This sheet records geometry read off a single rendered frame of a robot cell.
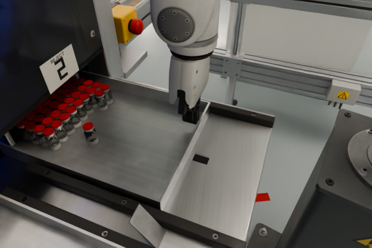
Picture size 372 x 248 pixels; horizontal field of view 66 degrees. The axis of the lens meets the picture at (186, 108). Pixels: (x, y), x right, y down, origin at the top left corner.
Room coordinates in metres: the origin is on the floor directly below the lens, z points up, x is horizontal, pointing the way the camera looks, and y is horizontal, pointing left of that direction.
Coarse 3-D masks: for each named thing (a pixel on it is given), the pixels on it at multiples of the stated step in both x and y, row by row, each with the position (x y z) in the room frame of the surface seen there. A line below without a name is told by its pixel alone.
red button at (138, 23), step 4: (132, 20) 0.67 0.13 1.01; (136, 20) 0.67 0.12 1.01; (140, 20) 0.68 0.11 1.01; (132, 24) 0.66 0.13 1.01; (136, 24) 0.66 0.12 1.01; (140, 24) 0.67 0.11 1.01; (132, 28) 0.66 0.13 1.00; (136, 28) 0.66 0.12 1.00; (140, 28) 0.67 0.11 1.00; (132, 32) 0.66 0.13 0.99; (136, 32) 0.66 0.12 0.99; (140, 32) 0.67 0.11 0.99
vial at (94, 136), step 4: (92, 128) 0.39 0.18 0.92; (84, 132) 0.39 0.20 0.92; (88, 132) 0.39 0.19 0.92; (92, 132) 0.39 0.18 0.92; (88, 136) 0.38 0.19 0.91; (92, 136) 0.39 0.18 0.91; (96, 136) 0.39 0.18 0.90; (88, 140) 0.38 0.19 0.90; (92, 140) 0.38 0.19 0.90; (96, 140) 0.39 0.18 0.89; (92, 144) 0.38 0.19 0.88
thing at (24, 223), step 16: (0, 208) 0.25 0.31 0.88; (16, 208) 0.24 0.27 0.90; (32, 208) 0.23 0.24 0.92; (0, 224) 0.22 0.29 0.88; (16, 224) 0.22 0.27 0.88; (32, 224) 0.22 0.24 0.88; (48, 224) 0.22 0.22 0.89; (64, 224) 0.20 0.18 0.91; (0, 240) 0.19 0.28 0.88; (16, 240) 0.19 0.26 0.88; (32, 240) 0.19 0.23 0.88; (48, 240) 0.19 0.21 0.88; (64, 240) 0.19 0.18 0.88; (80, 240) 0.19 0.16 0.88; (96, 240) 0.18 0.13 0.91
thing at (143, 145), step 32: (128, 96) 0.54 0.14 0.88; (160, 96) 0.52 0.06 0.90; (96, 128) 0.43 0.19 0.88; (128, 128) 0.43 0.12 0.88; (160, 128) 0.43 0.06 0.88; (192, 128) 0.43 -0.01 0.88; (32, 160) 0.33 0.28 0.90; (64, 160) 0.35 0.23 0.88; (96, 160) 0.35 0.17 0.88; (128, 160) 0.35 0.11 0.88; (160, 160) 0.35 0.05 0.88; (128, 192) 0.26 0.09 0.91; (160, 192) 0.28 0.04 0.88
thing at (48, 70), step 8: (72, 48) 0.49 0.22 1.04; (56, 56) 0.45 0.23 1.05; (64, 56) 0.47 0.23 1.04; (72, 56) 0.48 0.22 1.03; (48, 64) 0.43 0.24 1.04; (56, 64) 0.45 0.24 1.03; (72, 64) 0.48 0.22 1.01; (48, 72) 0.42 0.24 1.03; (56, 72) 0.44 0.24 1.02; (64, 72) 0.46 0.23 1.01; (72, 72) 0.47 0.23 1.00; (48, 80) 0.42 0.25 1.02; (56, 80) 0.43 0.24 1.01; (64, 80) 0.45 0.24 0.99; (48, 88) 0.41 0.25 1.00; (56, 88) 0.43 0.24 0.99
